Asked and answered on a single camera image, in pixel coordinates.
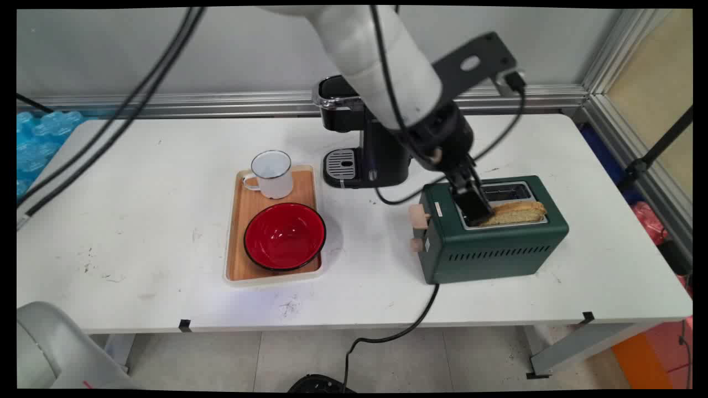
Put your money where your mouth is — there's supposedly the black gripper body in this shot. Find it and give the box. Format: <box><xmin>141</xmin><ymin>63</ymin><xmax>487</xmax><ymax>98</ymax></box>
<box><xmin>402</xmin><ymin>101</ymin><xmax>475</xmax><ymax>173</ymax></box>

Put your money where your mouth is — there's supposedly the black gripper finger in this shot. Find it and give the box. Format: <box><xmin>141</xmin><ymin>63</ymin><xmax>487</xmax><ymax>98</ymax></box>
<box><xmin>457</xmin><ymin>165</ymin><xmax>495</xmax><ymax>226</ymax></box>
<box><xmin>446</xmin><ymin>167</ymin><xmax>470</xmax><ymax>195</ymax></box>

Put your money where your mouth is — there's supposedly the toasted bread slice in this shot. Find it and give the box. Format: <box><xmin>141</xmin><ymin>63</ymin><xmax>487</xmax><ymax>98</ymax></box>
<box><xmin>479</xmin><ymin>201</ymin><xmax>548</xmax><ymax>227</ymax></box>

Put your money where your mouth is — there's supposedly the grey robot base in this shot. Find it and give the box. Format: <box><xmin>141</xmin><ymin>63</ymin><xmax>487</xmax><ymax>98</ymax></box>
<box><xmin>17</xmin><ymin>301</ymin><xmax>142</xmax><ymax>391</ymax></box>

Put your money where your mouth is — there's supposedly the green toaster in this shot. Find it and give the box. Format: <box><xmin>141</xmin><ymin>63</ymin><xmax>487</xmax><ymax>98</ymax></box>
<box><xmin>409</xmin><ymin>175</ymin><xmax>570</xmax><ymax>285</ymax></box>

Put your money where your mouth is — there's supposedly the black coffee machine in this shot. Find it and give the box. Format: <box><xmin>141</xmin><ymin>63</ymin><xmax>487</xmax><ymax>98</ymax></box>
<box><xmin>311</xmin><ymin>75</ymin><xmax>413</xmax><ymax>190</ymax></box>

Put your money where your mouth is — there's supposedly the red plastic bag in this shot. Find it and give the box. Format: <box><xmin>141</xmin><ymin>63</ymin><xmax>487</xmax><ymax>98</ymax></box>
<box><xmin>632</xmin><ymin>201</ymin><xmax>670</xmax><ymax>246</ymax></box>

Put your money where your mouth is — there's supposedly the white enamel mug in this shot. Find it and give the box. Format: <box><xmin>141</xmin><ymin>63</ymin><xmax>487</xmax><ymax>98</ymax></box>
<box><xmin>241</xmin><ymin>150</ymin><xmax>294</xmax><ymax>200</ymax></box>

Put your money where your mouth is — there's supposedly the red bowl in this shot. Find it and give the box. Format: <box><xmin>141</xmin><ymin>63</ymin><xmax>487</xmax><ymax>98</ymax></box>
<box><xmin>243</xmin><ymin>202</ymin><xmax>327</xmax><ymax>272</ymax></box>

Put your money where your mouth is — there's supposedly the black tripod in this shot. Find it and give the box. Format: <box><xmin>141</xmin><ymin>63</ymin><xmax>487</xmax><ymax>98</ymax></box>
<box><xmin>616</xmin><ymin>105</ymin><xmax>693</xmax><ymax>191</ymax></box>

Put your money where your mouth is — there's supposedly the wooden tray with white rim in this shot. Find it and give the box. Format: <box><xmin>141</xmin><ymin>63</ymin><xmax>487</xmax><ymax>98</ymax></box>
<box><xmin>223</xmin><ymin>164</ymin><xmax>325</xmax><ymax>286</ymax></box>

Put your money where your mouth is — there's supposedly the black round floor object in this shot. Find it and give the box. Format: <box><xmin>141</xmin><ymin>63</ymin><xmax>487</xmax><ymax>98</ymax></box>
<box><xmin>288</xmin><ymin>374</ymin><xmax>357</xmax><ymax>393</ymax></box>

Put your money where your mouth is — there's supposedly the blue bubble wrap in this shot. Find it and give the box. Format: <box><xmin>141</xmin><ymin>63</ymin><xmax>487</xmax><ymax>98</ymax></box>
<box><xmin>17</xmin><ymin>111</ymin><xmax>84</xmax><ymax>198</ymax></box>

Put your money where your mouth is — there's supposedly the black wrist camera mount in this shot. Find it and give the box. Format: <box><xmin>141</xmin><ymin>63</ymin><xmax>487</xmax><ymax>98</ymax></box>
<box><xmin>431</xmin><ymin>32</ymin><xmax>527</xmax><ymax>104</ymax></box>

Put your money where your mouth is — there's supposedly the black toaster power cord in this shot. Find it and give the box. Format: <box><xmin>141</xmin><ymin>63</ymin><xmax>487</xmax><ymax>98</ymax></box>
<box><xmin>342</xmin><ymin>283</ymin><xmax>440</xmax><ymax>392</ymax></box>

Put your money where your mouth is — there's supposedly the aluminium frame rail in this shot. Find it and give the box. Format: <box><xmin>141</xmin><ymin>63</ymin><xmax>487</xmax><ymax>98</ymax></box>
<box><xmin>17</xmin><ymin>84</ymin><xmax>588</xmax><ymax>119</ymax></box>

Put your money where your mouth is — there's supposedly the black hanging cable bundle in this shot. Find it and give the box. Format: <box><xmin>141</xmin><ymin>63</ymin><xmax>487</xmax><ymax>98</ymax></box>
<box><xmin>17</xmin><ymin>7</ymin><xmax>206</xmax><ymax>217</ymax></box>

